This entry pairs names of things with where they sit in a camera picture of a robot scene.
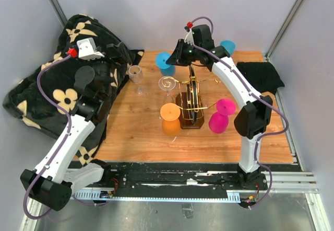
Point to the pink wine glass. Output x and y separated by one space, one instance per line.
219 121

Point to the blue wine glass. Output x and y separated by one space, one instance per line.
229 46
165 69

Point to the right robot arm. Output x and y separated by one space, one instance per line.
255 109

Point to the gold wine glass rack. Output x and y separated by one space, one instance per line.
190 102

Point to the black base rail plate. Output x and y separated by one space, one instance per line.
183 181

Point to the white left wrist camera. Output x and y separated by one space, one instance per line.
88 50

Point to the orange wine glass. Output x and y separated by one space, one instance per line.
170 113

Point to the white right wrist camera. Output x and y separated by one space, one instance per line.
189 38

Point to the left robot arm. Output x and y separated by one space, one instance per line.
48 183

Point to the black floral blanket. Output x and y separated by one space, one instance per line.
43 99

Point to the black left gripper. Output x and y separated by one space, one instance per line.
118 50

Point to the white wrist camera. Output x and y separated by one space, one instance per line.
189 38
88 50

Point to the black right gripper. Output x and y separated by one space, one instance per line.
176 57

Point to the black cloth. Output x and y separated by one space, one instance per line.
261 75

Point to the clear wine glass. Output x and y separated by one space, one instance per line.
136 76
167 84

